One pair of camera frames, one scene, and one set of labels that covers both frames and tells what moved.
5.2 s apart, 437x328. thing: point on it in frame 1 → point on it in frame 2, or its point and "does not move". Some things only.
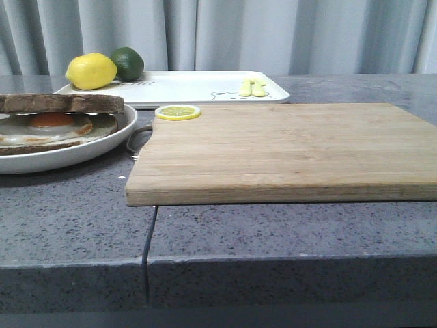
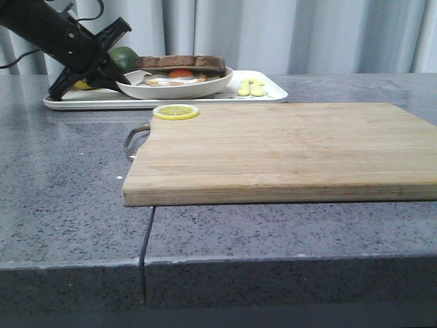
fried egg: x=42 y=128 → x=175 y=76
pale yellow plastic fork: x=246 y=87 does not move
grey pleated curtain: x=42 y=37 does not move
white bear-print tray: x=193 y=88 does not move
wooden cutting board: x=365 y=152 does not move
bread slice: x=102 y=124 → x=210 y=76
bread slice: x=37 y=102 → x=182 y=62
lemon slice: x=177 y=112 does not move
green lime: x=130 y=65 does not move
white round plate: x=44 y=160 → x=181 y=91
